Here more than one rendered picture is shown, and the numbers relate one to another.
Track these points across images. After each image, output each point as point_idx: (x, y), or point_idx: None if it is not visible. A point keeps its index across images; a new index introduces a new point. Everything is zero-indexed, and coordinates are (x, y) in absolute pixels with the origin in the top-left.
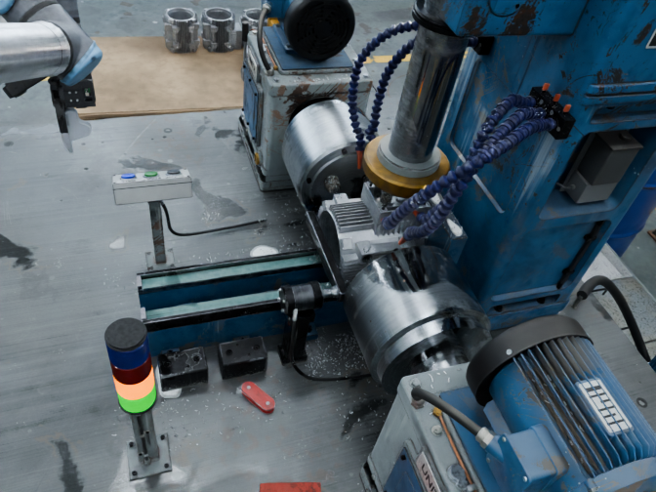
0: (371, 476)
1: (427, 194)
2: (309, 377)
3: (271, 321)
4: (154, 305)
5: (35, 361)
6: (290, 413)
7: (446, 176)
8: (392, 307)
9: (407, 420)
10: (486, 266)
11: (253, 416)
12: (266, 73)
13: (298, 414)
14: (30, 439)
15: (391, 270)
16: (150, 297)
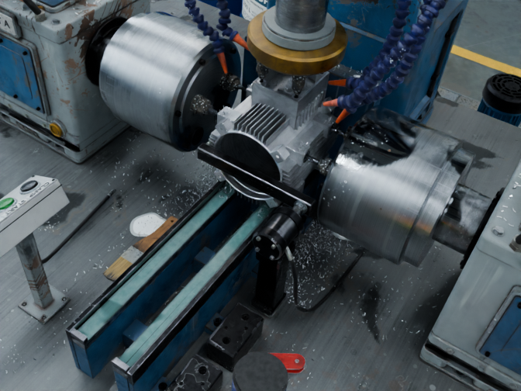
0: (447, 352)
1: (411, 43)
2: (312, 308)
3: (232, 282)
4: (101, 350)
5: None
6: (319, 354)
7: (426, 13)
8: (399, 181)
9: (504, 270)
10: (391, 105)
11: (292, 383)
12: (39, 19)
13: (326, 351)
14: None
15: (368, 148)
16: (97, 344)
